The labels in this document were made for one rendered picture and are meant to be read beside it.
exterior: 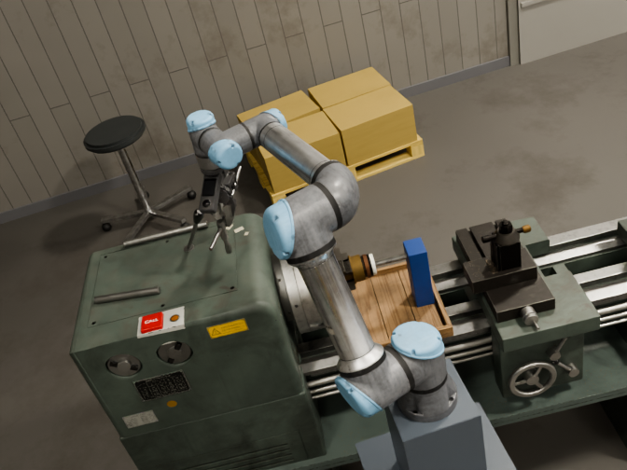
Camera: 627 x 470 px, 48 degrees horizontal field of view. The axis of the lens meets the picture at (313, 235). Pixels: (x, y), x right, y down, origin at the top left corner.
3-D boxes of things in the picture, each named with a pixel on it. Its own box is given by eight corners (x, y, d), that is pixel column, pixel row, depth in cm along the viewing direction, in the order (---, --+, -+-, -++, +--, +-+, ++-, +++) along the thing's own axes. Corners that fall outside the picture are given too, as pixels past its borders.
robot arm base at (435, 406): (467, 410, 170) (464, 383, 164) (409, 430, 169) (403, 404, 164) (444, 366, 182) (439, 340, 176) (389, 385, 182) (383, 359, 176)
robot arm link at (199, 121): (192, 128, 178) (178, 116, 184) (202, 163, 185) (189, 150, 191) (219, 116, 181) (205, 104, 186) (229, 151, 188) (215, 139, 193)
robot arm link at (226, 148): (252, 132, 175) (231, 116, 183) (212, 152, 172) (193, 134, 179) (258, 158, 180) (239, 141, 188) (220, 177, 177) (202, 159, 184)
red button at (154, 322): (143, 336, 195) (140, 330, 193) (144, 321, 199) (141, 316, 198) (163, 330, 194) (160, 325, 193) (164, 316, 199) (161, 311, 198)
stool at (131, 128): (199, 186, 498) (165, 95, 455) (188, 243, 444) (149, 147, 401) (113, 202, 504) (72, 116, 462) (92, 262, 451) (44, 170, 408)
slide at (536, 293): (497, 323, 214) (496, 312, 211) (456, 240, 248) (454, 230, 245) (555, 309, 213) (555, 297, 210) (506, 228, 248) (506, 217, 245)
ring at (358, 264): (342, 269, 217) (371, 263, 217) (337, 252, 225) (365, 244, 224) (347, 292, 223) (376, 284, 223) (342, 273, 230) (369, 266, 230)
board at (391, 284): (361, 358, 222) (359, 350, 220) (342, 285, 251) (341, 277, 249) (453, 336, 221) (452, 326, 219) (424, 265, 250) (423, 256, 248)
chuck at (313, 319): (315, 351, 218) (291, 269, 202) (306, 294, 246) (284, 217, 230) (343, 344, 218) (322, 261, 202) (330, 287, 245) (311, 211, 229)
